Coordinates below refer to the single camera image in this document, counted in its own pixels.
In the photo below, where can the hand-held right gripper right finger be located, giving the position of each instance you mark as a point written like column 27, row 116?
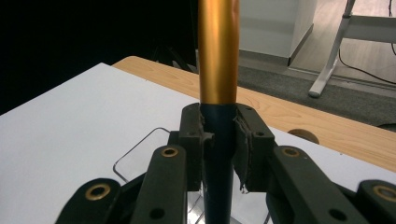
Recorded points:
column 258, row 137

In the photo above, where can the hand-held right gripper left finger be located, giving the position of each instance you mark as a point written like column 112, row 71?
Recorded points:
column 190, row 130

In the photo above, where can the clear acrylic organizer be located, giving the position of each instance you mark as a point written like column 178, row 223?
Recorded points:
column 140, row 155

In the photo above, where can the makeup brush with gold ferrule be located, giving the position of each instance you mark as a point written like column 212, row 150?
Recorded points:
column 218, row 49

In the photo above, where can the white cabinet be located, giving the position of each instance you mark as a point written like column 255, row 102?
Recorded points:
column 274, row 25

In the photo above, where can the white table sheet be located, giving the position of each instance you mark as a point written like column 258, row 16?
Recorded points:
column 62, row 130

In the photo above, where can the black curtain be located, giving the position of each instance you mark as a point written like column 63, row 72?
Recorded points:
column 77, row 34

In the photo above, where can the white desk frame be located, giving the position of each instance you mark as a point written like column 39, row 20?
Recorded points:
column 336, row 49

